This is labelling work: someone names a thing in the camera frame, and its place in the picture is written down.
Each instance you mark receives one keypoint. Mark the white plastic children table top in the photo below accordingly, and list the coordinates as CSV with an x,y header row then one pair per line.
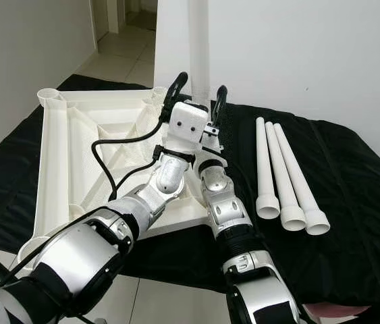
x,y
75,169

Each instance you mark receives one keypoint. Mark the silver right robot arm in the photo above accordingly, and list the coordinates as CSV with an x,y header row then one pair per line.
x,y
230,216

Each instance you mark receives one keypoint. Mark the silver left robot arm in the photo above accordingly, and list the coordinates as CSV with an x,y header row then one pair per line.
x,y
82,263

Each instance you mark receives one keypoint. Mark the pink cloth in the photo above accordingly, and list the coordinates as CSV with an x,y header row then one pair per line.
x,y
341,310

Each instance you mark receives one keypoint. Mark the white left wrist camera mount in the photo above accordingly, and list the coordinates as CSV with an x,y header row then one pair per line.
x,y
186,126

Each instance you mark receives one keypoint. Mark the white door frame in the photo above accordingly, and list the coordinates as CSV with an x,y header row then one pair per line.
x,y
112,15

